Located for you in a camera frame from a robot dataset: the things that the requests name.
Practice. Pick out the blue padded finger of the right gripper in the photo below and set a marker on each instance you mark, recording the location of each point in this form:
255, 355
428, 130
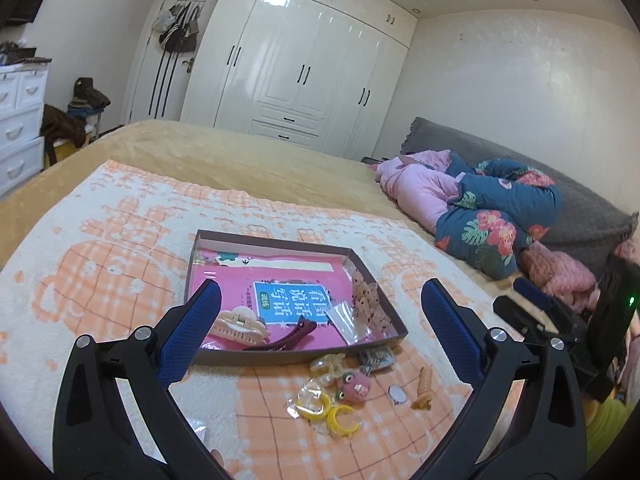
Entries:
537, 297

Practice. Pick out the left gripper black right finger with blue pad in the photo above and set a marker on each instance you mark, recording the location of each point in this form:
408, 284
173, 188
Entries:
524, 418

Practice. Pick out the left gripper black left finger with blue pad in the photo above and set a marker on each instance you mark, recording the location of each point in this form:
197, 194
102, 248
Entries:
92, 434

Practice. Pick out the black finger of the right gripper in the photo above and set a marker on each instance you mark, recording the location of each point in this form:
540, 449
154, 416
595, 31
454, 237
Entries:
518, 318

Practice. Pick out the tan spiral hair clip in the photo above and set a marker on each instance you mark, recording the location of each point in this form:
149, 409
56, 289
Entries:
424, 391

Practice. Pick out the yellow hoop earrings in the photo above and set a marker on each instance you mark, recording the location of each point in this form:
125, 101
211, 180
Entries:
327, 407

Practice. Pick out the pink knitted garment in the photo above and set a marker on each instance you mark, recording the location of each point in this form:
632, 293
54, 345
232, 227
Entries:
561, 276

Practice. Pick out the grey blanket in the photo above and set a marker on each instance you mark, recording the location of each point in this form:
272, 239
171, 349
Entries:
589, 227

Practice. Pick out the blue floral quilted jacket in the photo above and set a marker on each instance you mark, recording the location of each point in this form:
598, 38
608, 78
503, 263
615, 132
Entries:
501, 207

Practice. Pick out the white oval sticker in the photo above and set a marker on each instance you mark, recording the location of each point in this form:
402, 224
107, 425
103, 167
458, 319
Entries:
397, 394

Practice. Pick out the pink dotted sheer scrunchie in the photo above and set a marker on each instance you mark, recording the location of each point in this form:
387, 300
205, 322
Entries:
366, 305

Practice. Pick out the clear box of hairpins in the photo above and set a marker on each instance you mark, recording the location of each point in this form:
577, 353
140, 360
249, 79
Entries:
375, 359

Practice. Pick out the pink padded jacket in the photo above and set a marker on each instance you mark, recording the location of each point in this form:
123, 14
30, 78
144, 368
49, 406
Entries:
419, 185

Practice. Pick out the pink fuzzy monster hair clip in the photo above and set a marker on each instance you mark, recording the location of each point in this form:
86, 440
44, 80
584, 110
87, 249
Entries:
352, 387

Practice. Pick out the orange white plaid blanket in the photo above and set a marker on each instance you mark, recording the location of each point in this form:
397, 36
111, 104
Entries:
122, 247

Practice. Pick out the beige claw hair clip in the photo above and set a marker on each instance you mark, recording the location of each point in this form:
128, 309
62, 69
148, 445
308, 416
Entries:
240, 325

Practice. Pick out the small clear plastic bag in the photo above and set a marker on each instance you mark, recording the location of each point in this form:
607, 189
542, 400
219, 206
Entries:
343, 318

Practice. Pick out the translucent yellow flower hair clip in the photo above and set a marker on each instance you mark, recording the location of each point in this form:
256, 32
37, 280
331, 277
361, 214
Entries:
327, 369

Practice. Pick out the grey cardboard box tray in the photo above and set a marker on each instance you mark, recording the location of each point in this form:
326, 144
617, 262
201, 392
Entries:
222, 352

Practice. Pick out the maroon alligator hair clip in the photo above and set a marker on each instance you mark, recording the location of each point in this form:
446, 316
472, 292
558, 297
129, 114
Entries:
302, 329

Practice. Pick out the pink book in box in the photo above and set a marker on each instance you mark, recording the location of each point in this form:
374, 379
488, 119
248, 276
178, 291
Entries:
279, 289

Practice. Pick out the beige bed cover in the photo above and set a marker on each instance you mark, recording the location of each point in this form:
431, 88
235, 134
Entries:
219, 159

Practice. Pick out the brown clothes pile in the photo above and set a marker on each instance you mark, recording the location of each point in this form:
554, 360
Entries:
57, 125

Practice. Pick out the chair with dark clothes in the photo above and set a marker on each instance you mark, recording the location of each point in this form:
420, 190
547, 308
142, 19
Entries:
88, 105

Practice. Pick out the white glossy wardrobe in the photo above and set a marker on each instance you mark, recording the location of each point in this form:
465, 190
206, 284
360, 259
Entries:
315, 73

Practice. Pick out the white door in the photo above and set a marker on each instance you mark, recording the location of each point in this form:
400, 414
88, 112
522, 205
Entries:
158, 80

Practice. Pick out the white drawer chest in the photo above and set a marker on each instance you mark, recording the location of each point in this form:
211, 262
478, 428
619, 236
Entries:
22, 91

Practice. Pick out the bags hanging on door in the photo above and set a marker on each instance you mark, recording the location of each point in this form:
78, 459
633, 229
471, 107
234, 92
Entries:
178, 28

